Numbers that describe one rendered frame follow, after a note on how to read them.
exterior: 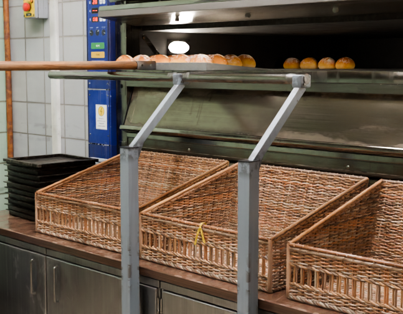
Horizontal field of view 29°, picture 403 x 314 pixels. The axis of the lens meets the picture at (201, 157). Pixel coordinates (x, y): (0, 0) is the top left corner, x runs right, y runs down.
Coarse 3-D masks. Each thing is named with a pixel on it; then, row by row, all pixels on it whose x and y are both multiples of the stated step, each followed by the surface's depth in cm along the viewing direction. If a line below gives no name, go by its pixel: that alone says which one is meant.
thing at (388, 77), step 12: (216, 72) 288; (228, 72) 284; (240, 72) 279; (252, 72) 276; (264, 72) 272; (276, 72) 268; (288, 72) 264; (300, 72) 261; (312, 72) 257; (324, 72) 254; (336, 72) 251; (348, 72) 248; (360, 72) 245; (372, 72) 241; (384, 72) 238; (396, 72) 236; (396, 84) 236
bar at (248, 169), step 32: (288, 96) 214; (128, 160) 234; (256, 160) 202; (128, 192) 235; (256, 192) 203; (128, 224) 236; (256, 224) 204; (128, 256) 238; (256, 256) 205; (128, 288) 239; (256, 288) 206
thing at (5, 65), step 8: (0, 64) 243; (8, 64) 245; (16, 64) 247; (24, 64) 249; (32, 64) 251; (40, 64) 253; (48, 64) 255; (56, 64) 258; (64, 64) 260; (72, 64) 262; (80, 64) 265; (88, 64) 267; (96, 64) 269; (104, 64) 272; (112, 64) 274; (120, 64) 277; (128, 64) 280; (136, 64) 282
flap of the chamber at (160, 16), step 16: (256, 0) 253; (272, 0) 248; (288, 0) 243; (304, 0) 239; (320, 0) 235; (336, 0) 231; (352, 0) 227; (368, 0) 225; (384, 0) 223; (400, 0) 221; (112, 16) 304; (128, 16) 300; (144, 16) 296; (160, 16) 292; (176, 16) 288; (192, 16) 285; (208, 16) 281; (224, 16) 278; (240, 16) 274; (256, 16) 271; (272, 16) 268; (288, 16) 265; (304, 16) 262
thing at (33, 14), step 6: (24, 0) 359; (36, 0) 354; (42, 0) 356; (30, 6) 356; (36, 6) 354; (42, 6) 356; (24, 12) 360; (30, 12) 356; (36, 12) 354; (42, 12) 357; (24, 18) 361; (30, 18) 358; (36, 18) 358; (42, 18) 358
